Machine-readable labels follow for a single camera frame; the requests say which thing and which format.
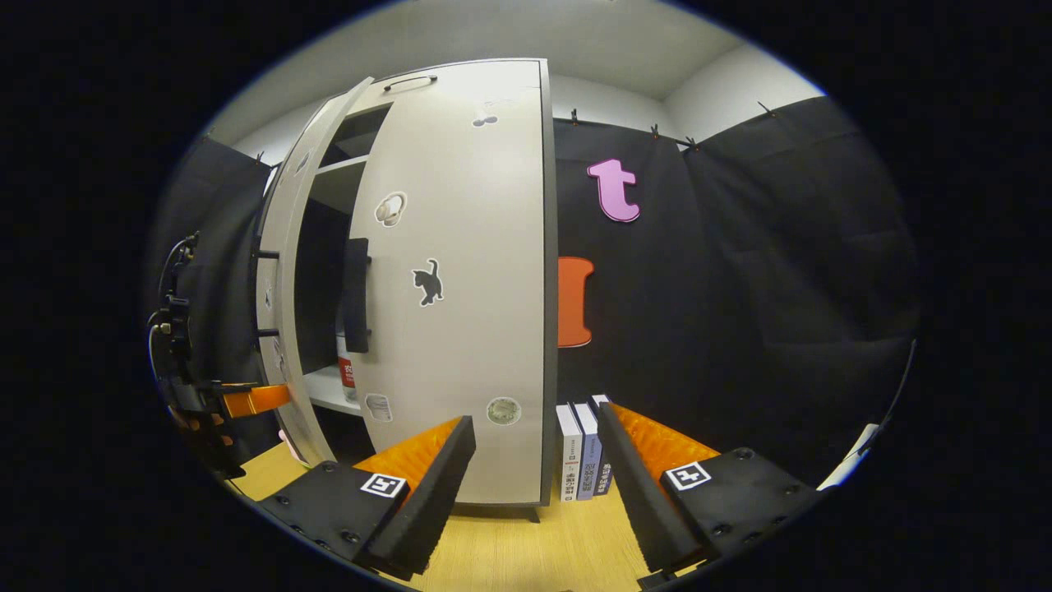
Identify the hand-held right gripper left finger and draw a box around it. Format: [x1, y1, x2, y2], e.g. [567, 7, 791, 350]
[259, 415, 478, 580]

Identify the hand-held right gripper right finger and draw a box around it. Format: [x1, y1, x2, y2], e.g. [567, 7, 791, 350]
[598, 401, 827, 589]

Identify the clear plastic bottle red label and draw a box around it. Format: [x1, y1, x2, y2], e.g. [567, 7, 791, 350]
[335, 329, 359, 402]

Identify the white door with phone sticker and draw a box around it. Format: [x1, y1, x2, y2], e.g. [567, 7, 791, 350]
[255, 76, 375, 468]

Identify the white door with cat sticker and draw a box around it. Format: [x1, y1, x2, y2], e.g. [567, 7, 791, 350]
[349, 59, 560, 506]

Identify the lavender book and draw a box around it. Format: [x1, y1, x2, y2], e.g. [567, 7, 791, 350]
[573, 401, 603, 501]

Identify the white book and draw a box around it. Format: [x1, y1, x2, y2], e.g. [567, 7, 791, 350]
[556, 403, 584, 503]

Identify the white cabinet with dark interior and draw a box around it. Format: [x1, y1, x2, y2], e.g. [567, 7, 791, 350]
[292, 58, 561, 525]

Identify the white side table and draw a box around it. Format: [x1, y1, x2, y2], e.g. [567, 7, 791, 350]
[818, 423, 880, 492]

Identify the black backdrop cloth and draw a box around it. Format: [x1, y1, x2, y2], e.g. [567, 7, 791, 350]
[144, 97, 920, 486]

